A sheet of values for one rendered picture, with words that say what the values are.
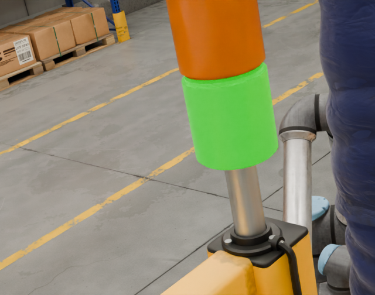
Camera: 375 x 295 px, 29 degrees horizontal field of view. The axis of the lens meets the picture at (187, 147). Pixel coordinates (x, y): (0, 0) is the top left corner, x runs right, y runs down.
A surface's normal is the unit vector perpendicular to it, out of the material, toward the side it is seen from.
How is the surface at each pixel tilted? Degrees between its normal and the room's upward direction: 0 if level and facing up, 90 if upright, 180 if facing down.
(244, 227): 90
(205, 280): 0
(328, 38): 81
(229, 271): 0
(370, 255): 101
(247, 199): 90
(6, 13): 90
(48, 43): 91
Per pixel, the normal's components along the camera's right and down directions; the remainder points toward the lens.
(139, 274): -0.18, -0.91
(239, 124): 0.18, 0.35
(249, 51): 0.64, 0.18
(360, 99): -0.61, 0.12
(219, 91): -0.08, 0.40
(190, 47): -0.56, 0.41
